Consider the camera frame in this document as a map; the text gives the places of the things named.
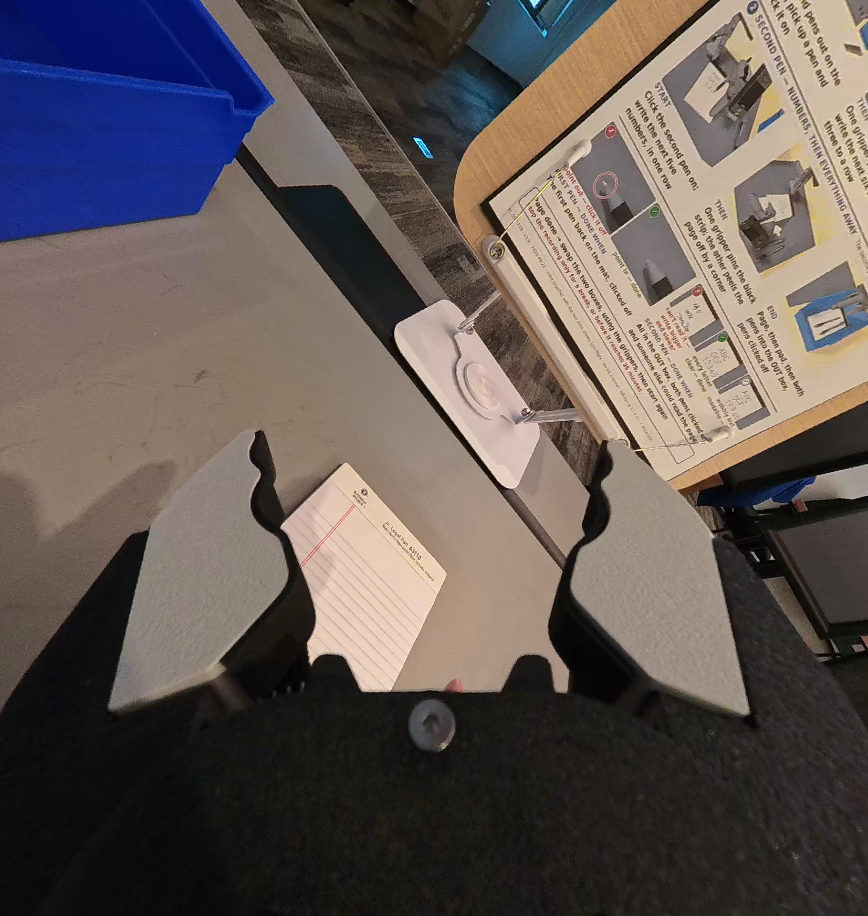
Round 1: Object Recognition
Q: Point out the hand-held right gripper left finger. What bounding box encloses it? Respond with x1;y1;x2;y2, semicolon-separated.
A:
108;429;313;713

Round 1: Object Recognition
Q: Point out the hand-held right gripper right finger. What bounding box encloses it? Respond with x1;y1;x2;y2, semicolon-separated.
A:
548;438;757;724

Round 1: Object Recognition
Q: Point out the white lined notepad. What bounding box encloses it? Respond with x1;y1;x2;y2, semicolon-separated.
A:
280;462;448;694

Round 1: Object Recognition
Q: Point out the printed instruction sheet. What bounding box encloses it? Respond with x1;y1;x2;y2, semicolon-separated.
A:
487;0;868;482

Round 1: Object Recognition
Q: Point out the blue plastic bin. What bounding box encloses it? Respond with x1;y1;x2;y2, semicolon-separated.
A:
0;0;275;246

